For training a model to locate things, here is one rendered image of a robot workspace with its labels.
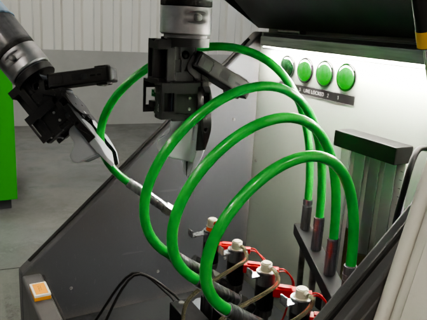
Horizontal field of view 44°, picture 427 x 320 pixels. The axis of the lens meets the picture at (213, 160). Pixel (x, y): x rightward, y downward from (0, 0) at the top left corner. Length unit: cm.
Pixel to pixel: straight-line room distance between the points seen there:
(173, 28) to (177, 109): 11
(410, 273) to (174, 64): 42
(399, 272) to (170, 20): 44
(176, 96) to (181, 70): 4
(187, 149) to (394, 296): 36
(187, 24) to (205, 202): 58
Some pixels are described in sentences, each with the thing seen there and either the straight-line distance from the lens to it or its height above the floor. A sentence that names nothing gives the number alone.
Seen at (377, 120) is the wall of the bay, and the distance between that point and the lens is 95.
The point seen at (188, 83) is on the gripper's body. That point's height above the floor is 138.
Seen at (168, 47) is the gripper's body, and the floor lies 143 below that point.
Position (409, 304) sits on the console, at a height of 120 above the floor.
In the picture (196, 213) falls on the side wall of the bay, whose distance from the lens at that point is 123.
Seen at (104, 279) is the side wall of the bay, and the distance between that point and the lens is 121.
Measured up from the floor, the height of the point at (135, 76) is 137.
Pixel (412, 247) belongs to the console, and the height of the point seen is 125.
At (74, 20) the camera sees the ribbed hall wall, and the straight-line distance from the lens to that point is 730.
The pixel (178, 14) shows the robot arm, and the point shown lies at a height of 147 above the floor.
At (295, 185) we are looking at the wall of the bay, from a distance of 114.
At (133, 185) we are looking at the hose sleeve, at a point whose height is 118.
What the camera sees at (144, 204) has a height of 122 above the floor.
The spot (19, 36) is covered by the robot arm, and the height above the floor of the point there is 142.
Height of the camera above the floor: 147
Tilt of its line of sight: 15 degrees down
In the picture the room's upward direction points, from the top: 3 degrees clockwise
